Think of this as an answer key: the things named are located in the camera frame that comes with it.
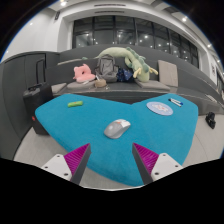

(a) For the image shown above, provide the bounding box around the beige square cushion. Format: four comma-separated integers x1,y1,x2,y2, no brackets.
157,59,179,88

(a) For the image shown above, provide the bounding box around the round light blue mouse pad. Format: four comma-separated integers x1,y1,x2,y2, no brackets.
146,101,174,117

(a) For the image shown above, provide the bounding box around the white marker blue cap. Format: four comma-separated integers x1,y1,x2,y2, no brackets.
169,97,184,106

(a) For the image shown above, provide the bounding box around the pink plush cushion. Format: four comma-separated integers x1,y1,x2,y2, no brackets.
72,63,96,83

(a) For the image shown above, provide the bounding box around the grey flat seat cushion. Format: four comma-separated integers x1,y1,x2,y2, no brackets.
50,82,68,94
134,78,171,92

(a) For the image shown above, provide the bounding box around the green eraser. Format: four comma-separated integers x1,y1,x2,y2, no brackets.
67,100,84,108

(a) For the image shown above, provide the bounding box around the dark glass window wall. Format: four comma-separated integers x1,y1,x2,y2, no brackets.
72,15,200,69

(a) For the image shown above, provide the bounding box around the brown round pouch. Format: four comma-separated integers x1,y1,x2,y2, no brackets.
94,78,108,89

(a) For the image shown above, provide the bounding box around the white marker black cap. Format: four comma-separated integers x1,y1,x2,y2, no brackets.
168,98,181,108

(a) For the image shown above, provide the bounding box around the grey computer mouse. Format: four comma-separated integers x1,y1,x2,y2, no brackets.
103,118,132,140

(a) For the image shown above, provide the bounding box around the green dragon plush toy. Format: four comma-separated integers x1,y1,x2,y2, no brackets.
94,46,159,83

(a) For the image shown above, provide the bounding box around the grey round seat cushion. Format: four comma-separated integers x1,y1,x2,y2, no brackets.
66,80,96,90

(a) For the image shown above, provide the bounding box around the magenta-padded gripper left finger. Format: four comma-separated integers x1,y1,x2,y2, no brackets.
41,143,92,185

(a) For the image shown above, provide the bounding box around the grey curved bench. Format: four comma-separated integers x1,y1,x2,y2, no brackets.
44,44,224,116

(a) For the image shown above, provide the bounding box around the dark blue patterned bag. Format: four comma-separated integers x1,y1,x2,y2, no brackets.
116,68,135,83

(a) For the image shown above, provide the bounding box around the small black bag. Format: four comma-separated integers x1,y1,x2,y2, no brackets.
205,111,217,130

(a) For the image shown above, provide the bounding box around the grey backpack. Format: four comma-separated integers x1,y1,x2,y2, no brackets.
94,54,120,83

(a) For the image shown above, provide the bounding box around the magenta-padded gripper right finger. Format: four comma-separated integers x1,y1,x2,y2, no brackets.
132,143,184,185

